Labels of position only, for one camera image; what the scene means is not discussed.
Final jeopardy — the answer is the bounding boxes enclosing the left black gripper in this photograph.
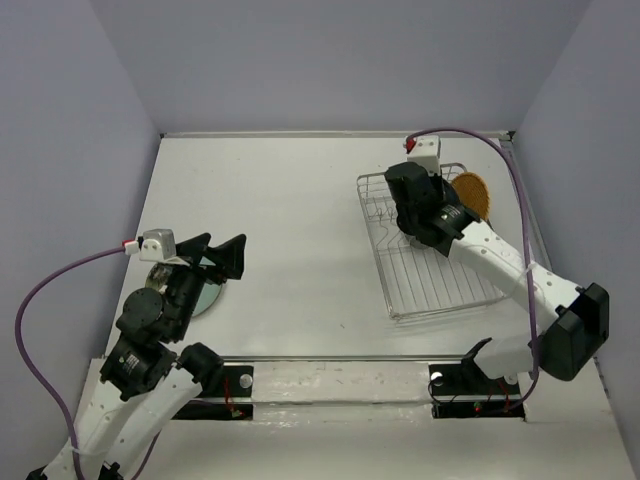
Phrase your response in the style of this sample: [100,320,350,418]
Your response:
[167,230,248,338]

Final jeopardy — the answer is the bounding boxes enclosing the round woven wicker plate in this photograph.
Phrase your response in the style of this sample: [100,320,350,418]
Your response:
[451,172,491,221]

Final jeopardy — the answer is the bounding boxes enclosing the light green floral plate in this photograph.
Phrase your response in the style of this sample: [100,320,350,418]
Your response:
[145,263,223,317]

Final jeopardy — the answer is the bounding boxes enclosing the black round plate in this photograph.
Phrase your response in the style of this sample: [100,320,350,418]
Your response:
[407,236,428,249]

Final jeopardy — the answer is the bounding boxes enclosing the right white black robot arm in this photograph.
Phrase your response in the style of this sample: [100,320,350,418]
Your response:
[172,164,578,392]

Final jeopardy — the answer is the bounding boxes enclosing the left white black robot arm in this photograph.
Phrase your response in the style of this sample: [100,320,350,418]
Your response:
[14,229,253,479]

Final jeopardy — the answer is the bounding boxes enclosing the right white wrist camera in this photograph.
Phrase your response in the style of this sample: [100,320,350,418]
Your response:
[405,135,441,175]

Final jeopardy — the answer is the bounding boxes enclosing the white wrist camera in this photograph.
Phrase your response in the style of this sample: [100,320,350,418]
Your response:
[405,135,441,175]
[138,228,176,263]

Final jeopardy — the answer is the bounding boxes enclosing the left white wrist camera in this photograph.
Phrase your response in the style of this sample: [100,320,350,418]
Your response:
[138,228,176,263]

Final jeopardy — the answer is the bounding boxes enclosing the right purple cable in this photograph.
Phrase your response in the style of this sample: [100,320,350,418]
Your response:
[407,128,541,411]

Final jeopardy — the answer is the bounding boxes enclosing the purple cable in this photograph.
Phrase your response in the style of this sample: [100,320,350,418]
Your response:
[407,128,541,411]
[14,242,161,479]

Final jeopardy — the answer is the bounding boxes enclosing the metal wire dish rack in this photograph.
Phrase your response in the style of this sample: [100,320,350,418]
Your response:
[357,173,504,307]

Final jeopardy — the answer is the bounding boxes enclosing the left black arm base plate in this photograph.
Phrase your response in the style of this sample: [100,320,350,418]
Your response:
[173,364,254,421]

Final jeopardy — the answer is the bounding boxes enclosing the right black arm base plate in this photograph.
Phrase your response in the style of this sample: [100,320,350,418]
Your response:
[427,363,526,420]

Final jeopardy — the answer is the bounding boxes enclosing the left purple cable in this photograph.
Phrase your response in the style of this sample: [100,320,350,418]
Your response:
[14,242,161,479]

